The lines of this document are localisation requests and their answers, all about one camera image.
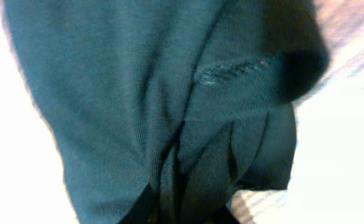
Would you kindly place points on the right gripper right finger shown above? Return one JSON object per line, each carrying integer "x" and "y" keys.
{"x": 222, "y": 216}

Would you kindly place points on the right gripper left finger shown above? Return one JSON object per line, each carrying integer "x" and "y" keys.
{"x": 145, "y": 210}

